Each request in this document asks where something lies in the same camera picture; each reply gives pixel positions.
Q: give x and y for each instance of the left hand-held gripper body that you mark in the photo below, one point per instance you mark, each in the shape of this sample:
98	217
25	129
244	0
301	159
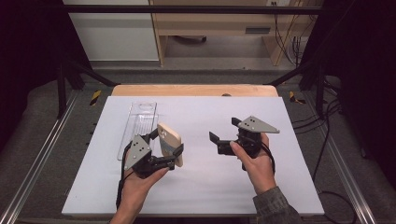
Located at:
138	152

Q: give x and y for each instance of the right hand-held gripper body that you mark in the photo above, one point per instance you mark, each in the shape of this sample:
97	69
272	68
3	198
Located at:
257	126

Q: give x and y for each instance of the beige patterned phone case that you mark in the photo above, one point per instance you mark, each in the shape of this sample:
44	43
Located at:
169	141

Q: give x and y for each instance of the person's left hand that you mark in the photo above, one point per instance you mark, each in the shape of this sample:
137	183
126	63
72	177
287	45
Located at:
137	188

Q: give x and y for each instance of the person's right hand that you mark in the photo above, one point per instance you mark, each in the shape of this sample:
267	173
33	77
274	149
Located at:
258	171

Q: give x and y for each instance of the clear plastic packaging tray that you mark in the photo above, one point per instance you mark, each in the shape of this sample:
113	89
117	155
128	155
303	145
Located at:
141	116

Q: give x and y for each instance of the yellow clamp right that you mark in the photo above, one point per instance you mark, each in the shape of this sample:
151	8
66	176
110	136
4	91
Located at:
293	98

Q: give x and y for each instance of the yellow black tape mark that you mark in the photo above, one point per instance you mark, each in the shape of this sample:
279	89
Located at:
95	97

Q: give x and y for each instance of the grey desk label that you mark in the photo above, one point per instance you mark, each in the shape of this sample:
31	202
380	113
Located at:
257	30

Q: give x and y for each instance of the wooden desk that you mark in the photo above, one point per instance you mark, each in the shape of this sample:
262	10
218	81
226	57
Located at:
202	23

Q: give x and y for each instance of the white cabinet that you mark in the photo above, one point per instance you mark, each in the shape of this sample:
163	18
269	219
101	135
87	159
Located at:
115	37

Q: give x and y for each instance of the black curtain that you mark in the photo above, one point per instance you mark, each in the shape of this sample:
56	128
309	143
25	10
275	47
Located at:
367	62
25	46

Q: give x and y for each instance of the black frame stand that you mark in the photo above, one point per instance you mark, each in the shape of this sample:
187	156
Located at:
320	93
61	93

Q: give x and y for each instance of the aluminium rail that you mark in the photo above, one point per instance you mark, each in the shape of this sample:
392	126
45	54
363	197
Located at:
46	146
337	157

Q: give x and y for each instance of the black horizontal frame bar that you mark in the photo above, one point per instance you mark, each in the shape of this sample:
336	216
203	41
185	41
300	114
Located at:
186	9

